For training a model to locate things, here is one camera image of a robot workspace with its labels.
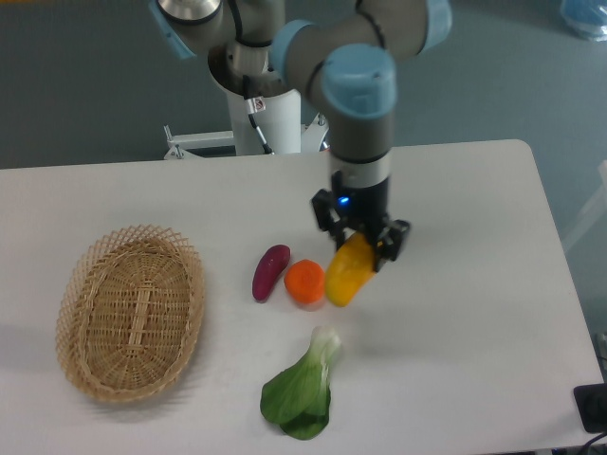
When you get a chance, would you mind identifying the purple eggplant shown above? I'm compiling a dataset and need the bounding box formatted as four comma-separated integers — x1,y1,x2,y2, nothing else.
251,245,291,302

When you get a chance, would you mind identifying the blue plastic bag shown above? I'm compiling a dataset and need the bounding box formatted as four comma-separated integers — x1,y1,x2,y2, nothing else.
560,0,606,42

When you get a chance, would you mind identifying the black device at table edge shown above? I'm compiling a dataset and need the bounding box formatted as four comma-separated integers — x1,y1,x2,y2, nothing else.
573,383,606,433

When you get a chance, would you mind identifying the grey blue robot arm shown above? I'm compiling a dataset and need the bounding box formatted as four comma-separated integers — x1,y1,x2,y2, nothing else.
150,1,452,269

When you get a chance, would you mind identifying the green bok choy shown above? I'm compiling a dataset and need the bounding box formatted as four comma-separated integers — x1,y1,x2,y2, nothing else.
260,326,341,441

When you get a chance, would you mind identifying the orange tangerine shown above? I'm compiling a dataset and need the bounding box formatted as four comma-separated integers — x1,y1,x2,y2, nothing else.
284,260,324,304

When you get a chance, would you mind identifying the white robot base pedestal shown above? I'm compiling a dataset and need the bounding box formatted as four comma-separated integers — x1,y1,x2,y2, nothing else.
164,41,329,160

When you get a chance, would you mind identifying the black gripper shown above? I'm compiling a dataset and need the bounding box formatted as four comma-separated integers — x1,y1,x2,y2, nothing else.
311,171,412,273

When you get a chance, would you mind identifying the woven wicker basket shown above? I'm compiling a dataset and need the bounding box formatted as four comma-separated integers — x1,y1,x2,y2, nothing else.
56,225,206,403

